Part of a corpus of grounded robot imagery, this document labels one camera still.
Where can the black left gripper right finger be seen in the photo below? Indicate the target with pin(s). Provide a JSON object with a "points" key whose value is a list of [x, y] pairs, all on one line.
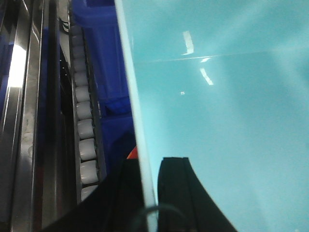
{"points": [[195, 211]]}

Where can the dark blue bin lower centre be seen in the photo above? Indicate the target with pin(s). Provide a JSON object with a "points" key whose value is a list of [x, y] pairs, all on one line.
{"points": [[98, 20]]}

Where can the stainless steel shelf rail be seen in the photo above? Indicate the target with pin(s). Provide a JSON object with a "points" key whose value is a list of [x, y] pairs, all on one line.
{"points": [[36, 183]]}

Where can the red snack package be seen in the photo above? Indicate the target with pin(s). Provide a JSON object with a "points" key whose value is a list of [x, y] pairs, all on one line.
{"points": [[133, 154]]}

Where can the light blue plastic bin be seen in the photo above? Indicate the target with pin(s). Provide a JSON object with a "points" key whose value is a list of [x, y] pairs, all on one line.
{"points": [[226, 84]]}

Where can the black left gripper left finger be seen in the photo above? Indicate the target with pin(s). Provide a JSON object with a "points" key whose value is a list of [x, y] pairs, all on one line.
{"points": [[110, 207]]}

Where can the white roller track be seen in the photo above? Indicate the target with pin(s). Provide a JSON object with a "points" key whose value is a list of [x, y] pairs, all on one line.
{"points": [[90, 164]]}

